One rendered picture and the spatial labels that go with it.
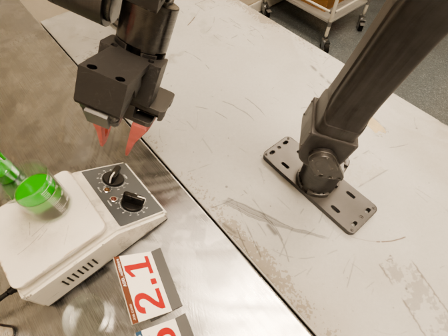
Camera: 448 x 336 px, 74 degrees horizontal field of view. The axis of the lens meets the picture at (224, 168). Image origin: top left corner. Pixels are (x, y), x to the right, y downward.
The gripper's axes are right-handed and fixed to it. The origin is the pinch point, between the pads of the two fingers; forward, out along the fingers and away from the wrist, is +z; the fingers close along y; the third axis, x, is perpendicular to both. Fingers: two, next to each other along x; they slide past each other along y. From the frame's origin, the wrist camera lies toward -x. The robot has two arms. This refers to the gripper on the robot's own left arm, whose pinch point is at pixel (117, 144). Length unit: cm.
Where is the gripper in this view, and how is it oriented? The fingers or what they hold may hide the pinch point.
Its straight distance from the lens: 44.1
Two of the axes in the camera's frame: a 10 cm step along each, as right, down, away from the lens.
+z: -3.9, 7.4, 5.4
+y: 9.2, 3.7, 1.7
